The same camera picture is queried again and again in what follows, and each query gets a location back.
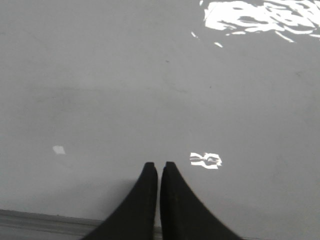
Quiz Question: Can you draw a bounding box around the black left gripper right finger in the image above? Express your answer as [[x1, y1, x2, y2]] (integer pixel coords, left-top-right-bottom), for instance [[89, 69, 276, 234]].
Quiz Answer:
[[160, 161, 240, 240]]

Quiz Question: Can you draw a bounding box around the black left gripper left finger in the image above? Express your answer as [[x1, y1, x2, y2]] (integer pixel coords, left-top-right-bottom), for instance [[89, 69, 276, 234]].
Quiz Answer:
[[83, 162, 158, 240]]

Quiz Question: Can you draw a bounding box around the white whiteboard with aluminium frame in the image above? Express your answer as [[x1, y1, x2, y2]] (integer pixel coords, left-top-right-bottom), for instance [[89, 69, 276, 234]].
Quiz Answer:
[[0, 0, 320, 240]]

